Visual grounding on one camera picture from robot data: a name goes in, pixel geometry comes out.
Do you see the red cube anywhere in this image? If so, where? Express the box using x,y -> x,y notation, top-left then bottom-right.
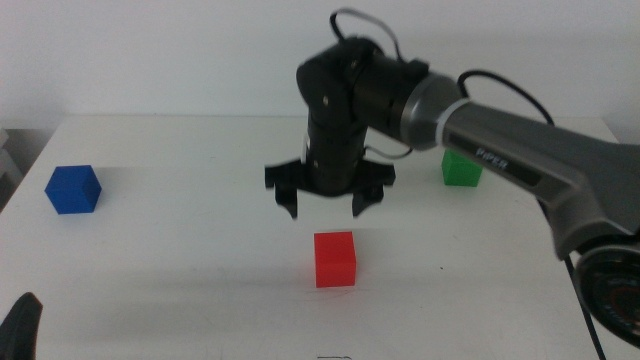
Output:
313,230 -> 358,289

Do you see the green cube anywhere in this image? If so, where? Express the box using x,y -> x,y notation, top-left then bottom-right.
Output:
440,148 -> 484,188

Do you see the blue cube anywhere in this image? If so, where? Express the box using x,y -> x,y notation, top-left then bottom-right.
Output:
44,164 -> 103,215

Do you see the thin grey gripper cable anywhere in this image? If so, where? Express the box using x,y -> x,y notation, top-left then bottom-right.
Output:
363,144 -> 415,162

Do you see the thin black looped wrist cable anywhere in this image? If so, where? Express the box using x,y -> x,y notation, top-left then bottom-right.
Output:
328,6 -> 405,64

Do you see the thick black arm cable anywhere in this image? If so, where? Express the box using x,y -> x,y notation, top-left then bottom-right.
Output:
456,69 -> 607,360

